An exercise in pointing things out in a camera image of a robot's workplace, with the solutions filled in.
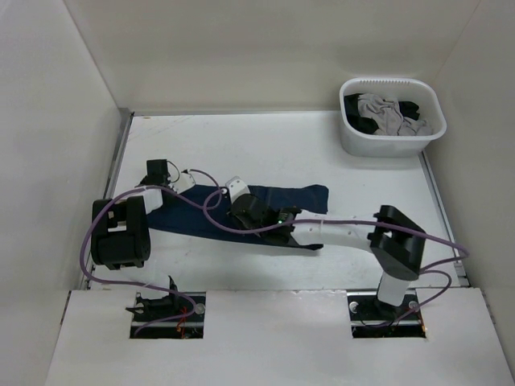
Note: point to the grey crumpled garment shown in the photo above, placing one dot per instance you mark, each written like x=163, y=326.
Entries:
x=393, y=117

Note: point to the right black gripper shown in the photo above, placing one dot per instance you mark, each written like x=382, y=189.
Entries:
x=236, y=219

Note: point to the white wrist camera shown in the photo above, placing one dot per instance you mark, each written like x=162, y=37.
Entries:
x=184, y=183
x=236, y=188

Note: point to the black crumpled garment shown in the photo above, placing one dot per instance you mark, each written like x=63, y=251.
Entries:
x=363, y=125

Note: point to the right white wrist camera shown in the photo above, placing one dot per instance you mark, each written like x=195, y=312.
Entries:
x=236, y=188

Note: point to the dark blue denim trousers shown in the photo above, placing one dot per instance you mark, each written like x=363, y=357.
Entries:
x=177, y=216

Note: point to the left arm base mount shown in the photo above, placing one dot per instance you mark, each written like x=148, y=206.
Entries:
x=169, y=317

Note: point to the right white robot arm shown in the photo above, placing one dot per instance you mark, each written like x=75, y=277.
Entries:
x=396, y=242

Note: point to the white plastic laundry basket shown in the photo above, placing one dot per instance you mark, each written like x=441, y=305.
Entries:
x=404, y=89

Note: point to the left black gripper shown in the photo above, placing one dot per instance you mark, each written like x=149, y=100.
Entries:
x=167, y=180

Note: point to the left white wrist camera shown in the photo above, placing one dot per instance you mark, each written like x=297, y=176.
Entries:
x=184, y=183

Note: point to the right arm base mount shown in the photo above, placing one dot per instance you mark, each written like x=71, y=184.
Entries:
x=372, y=319

